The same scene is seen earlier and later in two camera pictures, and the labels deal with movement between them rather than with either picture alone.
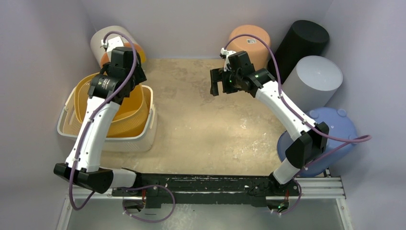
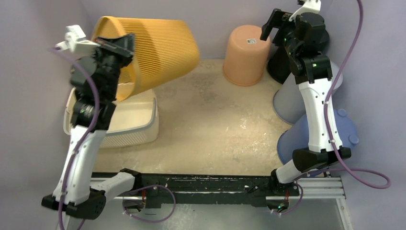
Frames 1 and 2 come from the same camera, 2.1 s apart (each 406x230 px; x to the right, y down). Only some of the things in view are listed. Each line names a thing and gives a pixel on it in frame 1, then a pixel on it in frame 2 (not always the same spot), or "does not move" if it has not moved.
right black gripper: [217, 81] to [276, 18]
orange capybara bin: [257, 51] does not move
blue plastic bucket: [342, 138] does not move
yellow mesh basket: [133, 119] to [163, 49]
